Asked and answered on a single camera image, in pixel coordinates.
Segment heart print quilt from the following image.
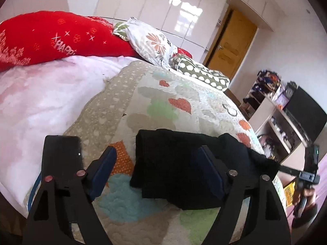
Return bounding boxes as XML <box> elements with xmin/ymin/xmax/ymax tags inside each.
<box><xmin>24</xmin><ymin>61</ymin><xmax>285</xmax><ymax>245</ymax></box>

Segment white floral pillow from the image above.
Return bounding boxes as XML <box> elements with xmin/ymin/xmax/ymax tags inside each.
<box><xmin>113</xmin><ymin>17</ymin><xmax>178</xmax><ymax>68</ymax></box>

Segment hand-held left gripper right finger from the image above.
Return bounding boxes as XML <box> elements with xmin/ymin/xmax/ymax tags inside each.
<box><xmin>197</xmin><ymin>145</ymin><xmax>292</xmax><ymax>245</ymax></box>

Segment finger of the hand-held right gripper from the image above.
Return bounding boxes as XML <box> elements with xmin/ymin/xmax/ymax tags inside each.
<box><xmin>278</xmin><ymin>165</ymin><xmax>302</xmax><ymax>178</ymax></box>

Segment small red pillow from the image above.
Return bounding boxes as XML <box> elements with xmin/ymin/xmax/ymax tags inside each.
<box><xmin>176</xmin><ymin>47</ymin><xmax>193</xmax><ymax>59</ymax></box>

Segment cluttered storage rack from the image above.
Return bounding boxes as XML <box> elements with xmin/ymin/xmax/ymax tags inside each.
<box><xmin>252</xmin><ymin>69</ymin><xmax>284</xmax><ymax>100</ymax></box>

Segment person's right forearm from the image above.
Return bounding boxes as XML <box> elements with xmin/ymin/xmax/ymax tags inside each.
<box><xmin>291</xmin><ymin>204</ymin><xmax>318</xmax><ymax>229</ymax></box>

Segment black flat device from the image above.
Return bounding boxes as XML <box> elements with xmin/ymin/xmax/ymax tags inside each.
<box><xmin>42</xmin><ymin>135</ymin><xmax>83</xmax><ymax>184</ymax></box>

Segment glossy white wardrobe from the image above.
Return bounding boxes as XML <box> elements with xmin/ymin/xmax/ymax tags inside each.
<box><xmin>93</xmin><ymin>0</ymin><xmax>279</xmax><ymax>50</ymax></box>

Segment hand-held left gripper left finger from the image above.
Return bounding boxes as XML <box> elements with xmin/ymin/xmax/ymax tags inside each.
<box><xmin>22</xmin><ymin>145</ymin><xmax>117</xmax><ymax>245</ymax></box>

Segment person's right hand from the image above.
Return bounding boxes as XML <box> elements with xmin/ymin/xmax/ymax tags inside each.
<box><xmin>294</xmin><ymin>182</ymin><xmax>318</xmax><ymax>211</ymax></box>

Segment black pants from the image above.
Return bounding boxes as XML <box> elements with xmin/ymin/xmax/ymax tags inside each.
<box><xmin>130</xmin><ymin>129</ymin><xmax>279</xmax><ymax>210</ymax></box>

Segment wooden door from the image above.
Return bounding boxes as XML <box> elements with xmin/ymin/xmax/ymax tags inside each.
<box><xmin>203</xmin><ymin>9</ymin><xmax>257</xmax><ymax>79</ymax></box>

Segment black television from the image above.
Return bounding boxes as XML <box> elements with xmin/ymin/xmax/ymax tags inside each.
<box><xmin>285</xmin><ymin>87</ymin><xmax>327</xmax><ymax>143</ymax></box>

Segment yellow packet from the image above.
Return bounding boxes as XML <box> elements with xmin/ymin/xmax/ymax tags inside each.
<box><xmin>283</xmin><ymin>184</ymin><xmax>297</xmax><ymax>207</ymax></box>

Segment blue cable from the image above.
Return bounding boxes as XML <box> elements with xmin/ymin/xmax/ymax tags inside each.
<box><xmin>28</xmin><ymin>176</ymin><xmax>43</xmax><ymax>210</ymax></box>

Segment large red pillow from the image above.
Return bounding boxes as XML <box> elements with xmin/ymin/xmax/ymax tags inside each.
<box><xmin>0</xmin><ymin>11</ymin><xmax>138</xmax><ymax>72</ymax></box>

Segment green dotted pillow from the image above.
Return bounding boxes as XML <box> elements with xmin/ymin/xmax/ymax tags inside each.
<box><xmin>170</xmin><ymin>55</ymin><xmax>230</xmax><ymax>92</ymax></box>

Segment white shelf unit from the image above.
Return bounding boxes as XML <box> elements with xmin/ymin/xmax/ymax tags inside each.
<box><xmin>240</xmin><ymin>92</ymin><xmax>315</xmax><ymax>164</ymax></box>

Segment pink bedsheet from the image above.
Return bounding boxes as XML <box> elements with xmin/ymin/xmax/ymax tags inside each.
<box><xmin>0</xmin><ymin>55</ymin><xmax>143</xmax><ymax>218</ymax></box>

